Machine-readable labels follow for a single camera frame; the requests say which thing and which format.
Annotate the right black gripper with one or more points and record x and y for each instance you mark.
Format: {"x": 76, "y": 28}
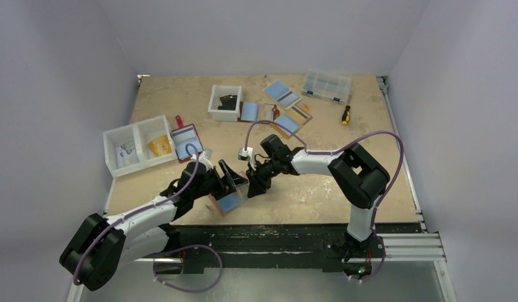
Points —
{"x": 258, "y": 175}

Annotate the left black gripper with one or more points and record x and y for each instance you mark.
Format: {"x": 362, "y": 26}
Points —
{"x": 231, "y": 180}

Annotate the pink card holder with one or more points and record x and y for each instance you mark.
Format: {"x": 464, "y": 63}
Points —
{"x": 231, "y": 201}

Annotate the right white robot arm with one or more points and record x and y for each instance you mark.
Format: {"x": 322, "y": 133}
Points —
{"x": 360, "y": 177}

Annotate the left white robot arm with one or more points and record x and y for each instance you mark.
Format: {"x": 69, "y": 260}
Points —
{"x": 101, "y": 245}

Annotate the red card holder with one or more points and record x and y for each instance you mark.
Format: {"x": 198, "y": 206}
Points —
{"x": 185, "y": 135}

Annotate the brown open card holder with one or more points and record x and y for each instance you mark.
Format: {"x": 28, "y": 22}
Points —
{"x": 251, "y": 112}

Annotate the orange card holder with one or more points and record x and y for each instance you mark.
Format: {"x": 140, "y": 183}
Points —
{"x": 292, "y": 121}

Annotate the orange card in bin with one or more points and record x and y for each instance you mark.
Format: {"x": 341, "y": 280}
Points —
{"x": 160, "y": 146}

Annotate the white card holder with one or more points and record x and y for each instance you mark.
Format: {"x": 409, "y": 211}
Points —
{"x": 282, "y": 94}

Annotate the printed card in bin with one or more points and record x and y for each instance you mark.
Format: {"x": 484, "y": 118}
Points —
{"x": 126, "y": 154}

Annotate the small white square box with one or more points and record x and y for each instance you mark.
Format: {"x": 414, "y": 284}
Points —
{"x": 222, "y": 115}

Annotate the black object in box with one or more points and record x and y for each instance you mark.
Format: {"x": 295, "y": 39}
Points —
{"x": 228, "y": 102}

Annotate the white two-compartment bin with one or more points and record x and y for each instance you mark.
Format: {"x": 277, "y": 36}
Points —
{"x": 141, "y": 133}

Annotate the yellow black screwdriver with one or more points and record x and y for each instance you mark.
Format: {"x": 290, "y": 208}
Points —
{"x": 346, "y": 115}

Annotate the clear plastic organizer box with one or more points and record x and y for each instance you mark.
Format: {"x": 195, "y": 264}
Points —
{"x": 327, "y": 86}

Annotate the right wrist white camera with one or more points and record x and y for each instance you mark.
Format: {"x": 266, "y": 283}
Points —
{"x": 247, "y": 154}

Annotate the wrist white camera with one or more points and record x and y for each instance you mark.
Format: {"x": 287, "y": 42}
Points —
{"x": 204, "y": 158}
{"x": 247, "y": 154}

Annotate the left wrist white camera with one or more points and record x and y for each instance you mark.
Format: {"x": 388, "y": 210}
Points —
{"x": 204, "y": 158}

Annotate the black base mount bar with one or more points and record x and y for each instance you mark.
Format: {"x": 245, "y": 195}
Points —
{"x": 290, "y": 246}

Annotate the aluminium frame rail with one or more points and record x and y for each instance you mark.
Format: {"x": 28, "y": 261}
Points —
{"x": 402, "y": 247}

